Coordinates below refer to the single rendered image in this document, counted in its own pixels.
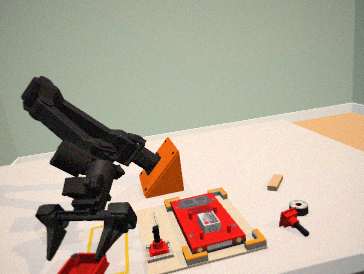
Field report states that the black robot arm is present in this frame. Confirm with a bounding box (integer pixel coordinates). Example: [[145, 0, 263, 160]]
[[21, 76, 161, 205]]

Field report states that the small black toy tyre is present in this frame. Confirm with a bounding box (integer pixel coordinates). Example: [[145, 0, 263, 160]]
[[289, 200, 308, 216]]

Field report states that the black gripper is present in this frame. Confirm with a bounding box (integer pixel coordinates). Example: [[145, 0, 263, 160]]
[[35, 181, 137, 261]]

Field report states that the red hollow shell with corner bosses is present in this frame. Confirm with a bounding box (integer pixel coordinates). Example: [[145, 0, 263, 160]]
[[58, 253, 110, 274]]

